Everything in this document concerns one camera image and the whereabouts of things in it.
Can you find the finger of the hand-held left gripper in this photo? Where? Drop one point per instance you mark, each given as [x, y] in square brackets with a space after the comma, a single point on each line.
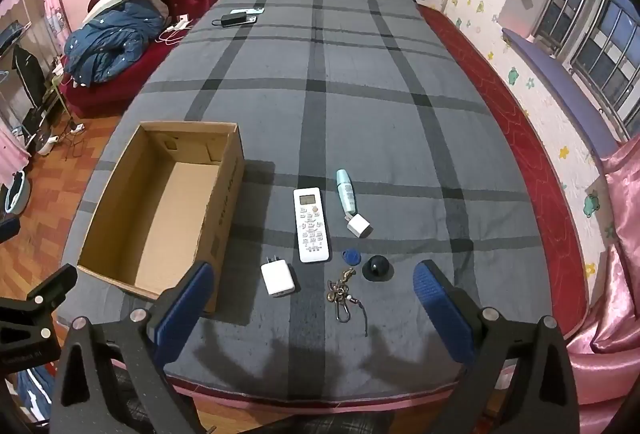
[47, 289]
[9, 230]

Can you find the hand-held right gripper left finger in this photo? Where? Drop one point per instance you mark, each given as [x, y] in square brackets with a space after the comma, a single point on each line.
[185, 309]

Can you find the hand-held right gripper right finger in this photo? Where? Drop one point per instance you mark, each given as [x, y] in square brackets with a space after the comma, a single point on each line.
[442, 314]

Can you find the black round knob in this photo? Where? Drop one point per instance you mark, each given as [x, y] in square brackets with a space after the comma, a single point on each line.
[376, 268]

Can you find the brown cardboard box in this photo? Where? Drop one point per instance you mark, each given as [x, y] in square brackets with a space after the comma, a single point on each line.
[150, 214]

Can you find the blue key fob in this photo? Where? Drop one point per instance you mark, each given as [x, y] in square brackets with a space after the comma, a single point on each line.
[350, 256]

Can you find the small white cube charger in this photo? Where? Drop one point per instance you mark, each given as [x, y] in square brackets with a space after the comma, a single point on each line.
[360, 226]

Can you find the white remote control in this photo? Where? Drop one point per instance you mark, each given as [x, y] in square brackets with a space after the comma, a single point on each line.
[312, 229]

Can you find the light blue cosmetic bottle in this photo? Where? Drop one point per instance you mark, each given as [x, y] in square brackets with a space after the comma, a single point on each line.
[345, 194]

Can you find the blue plastic basin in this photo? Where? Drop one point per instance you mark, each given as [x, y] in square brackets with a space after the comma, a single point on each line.
[17, 194]

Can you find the pink hanging cloth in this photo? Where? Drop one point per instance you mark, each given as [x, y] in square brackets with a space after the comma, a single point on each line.
[10, 144]

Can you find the white round appliance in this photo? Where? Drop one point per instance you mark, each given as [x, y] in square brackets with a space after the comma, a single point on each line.
[46, 145]

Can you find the white floor power strip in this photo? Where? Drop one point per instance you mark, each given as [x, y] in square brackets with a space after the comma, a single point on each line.
[77, 129]

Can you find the dark plaid cloth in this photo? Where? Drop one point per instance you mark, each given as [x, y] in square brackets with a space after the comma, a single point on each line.
[340, 425]

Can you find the black hanging garment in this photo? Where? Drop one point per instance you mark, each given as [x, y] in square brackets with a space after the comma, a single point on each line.
[27, 74]

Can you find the pink satin curtain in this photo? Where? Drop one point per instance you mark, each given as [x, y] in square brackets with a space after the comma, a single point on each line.
[615, 314]

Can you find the blue jacket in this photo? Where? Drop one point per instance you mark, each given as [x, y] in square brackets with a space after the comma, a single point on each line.
[115, 39]

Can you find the pink fabric wardrobe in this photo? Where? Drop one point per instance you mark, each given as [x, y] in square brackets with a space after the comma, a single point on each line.
[47, 4]

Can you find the grey plaid blanket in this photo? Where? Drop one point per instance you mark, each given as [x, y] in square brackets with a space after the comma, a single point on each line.
[350, 104]

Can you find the purple window sill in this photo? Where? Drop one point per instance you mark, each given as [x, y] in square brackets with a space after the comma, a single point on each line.
[560, 84]

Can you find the smartphone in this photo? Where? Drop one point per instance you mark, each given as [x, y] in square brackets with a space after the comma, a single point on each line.
[247, 10]

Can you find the metal window railing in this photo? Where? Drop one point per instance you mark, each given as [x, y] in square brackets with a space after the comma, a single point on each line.
[595, 14]

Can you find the flat white wall charger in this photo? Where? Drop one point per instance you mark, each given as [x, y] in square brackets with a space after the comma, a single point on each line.
[279, 278]

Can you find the green frame side table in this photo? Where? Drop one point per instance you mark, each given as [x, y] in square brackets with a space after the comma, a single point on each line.
[62, 94]

